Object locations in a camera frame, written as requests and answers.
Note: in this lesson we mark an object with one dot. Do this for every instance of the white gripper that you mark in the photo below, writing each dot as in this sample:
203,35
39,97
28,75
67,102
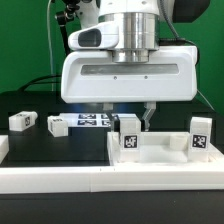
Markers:
90,74

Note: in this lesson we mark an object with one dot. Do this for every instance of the white square table top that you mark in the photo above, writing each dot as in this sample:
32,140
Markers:
166,148

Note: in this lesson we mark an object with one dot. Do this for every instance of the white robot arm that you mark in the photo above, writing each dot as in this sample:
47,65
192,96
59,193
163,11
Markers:
118,56

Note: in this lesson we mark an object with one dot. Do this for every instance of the white sheet with markers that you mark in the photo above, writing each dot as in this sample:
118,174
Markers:
86,119

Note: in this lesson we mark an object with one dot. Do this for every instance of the white U-shaped fence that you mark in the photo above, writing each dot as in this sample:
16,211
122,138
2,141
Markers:
194,176

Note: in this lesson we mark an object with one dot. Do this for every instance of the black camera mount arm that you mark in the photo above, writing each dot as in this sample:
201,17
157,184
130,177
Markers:
65,16

